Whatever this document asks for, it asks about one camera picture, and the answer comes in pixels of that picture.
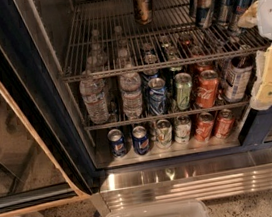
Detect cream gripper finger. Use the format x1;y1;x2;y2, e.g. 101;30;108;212
237;1;259;29

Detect white blue can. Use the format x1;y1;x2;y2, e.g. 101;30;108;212
223;55;253;103

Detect red coca cola can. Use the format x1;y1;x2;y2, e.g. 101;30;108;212
195;69;219;109

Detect green soda can middle shelf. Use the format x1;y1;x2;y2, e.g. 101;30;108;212
174;72;192;110

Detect gold brown can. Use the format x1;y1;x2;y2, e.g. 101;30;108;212
133;0;153;25

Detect left red can bottom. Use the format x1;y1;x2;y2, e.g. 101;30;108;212
194;112;214;143

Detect right red can bottom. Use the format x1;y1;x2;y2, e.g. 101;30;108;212
213;109;235;139

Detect blue pepsi can middle shelf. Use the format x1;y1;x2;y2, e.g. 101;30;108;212
147;77;167;115

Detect right pepsi can bottom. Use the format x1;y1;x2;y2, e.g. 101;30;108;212
132;125;150;155

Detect pepsi can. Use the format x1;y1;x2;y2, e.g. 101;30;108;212
107;129;127;158
132;125;150;155

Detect left pepsi can bottom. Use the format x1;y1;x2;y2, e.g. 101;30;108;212
107;129;127;158

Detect open glass fridge door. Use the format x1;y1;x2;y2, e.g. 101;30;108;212
0;0;93;217

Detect right front water bottle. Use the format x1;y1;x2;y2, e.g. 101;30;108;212
114;46;147;121

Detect water bottle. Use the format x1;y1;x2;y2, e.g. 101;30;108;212
79;56;109;125
114;46;147;121

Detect left front water bottle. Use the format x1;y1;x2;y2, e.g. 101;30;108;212
79;56;109;125

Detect middle wire shelf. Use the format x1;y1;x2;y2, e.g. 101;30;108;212
83;97;249;130

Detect wire shelf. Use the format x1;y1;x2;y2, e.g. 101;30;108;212
63;0;270;83
83;97;249;130

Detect top wire shelf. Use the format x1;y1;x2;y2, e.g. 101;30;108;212
63;0;270;83

